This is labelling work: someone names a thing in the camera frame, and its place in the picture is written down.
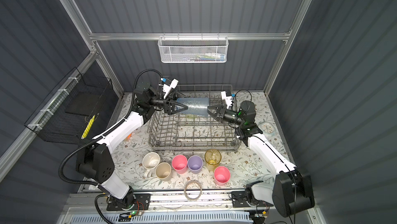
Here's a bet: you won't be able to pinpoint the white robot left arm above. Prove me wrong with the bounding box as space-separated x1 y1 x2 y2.
76 78 188 200

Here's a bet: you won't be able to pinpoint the clear tape roll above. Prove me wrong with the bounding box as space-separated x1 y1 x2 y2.
184 180 203 201

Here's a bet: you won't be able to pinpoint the items in white basket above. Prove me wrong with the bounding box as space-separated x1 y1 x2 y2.
183 52 226 62

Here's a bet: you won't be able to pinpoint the beige cup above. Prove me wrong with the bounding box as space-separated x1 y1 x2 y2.
155 162 172 181

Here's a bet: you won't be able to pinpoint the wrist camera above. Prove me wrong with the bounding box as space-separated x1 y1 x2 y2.
161 78 178 99
221 91 235 109

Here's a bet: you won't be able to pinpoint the white ceramic mug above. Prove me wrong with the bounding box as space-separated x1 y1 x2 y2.
142 152 161 178

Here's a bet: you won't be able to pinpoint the coloured marker pack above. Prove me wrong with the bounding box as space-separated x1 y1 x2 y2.
124 133 132 142

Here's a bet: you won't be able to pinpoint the yellow glass tumbler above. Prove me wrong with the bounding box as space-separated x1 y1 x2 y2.
204 149 222 171

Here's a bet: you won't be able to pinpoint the black wire wall basket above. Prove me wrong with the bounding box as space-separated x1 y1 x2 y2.
24 69 118 144

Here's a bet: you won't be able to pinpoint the yellow marker in basket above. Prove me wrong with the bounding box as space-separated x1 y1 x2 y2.
81 115 96 139

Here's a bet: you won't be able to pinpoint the white mesh wall basket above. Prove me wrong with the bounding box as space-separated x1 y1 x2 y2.
158 37 229 63

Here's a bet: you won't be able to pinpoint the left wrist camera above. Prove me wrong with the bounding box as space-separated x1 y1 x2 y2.
161 78 178 99

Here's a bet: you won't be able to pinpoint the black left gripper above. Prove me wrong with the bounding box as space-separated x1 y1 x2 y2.
147 91 191 117

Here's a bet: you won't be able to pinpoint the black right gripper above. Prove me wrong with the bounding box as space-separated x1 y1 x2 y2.
205 106 244 128

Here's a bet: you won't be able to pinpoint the grey wire dish rack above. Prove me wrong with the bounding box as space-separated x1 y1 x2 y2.
148 84 242 152

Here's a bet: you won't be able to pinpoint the purple cup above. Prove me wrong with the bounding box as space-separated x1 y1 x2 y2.
187 155 203 174

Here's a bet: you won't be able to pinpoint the blue glass tumbler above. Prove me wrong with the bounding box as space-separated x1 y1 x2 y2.
178 98 210 117

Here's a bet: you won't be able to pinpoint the pink cup near rack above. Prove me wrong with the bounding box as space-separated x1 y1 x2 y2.
171 154 188 174

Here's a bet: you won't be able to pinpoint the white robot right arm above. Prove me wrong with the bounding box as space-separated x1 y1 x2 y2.
207 101 315 217

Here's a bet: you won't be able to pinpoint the pink cup front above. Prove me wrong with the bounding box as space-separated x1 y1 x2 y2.
214 166 231 186

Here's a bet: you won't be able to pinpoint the black corrugated cable hose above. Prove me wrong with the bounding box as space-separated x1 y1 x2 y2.
58 68 163 224

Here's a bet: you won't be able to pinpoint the green glass tumbler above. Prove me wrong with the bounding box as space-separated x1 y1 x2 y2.
185 114 199 121

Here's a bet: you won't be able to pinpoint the white round clock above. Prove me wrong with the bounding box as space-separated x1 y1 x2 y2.
258 121 277 136

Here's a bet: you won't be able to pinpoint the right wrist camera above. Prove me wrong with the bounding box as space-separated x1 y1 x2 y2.
221 91 235 109

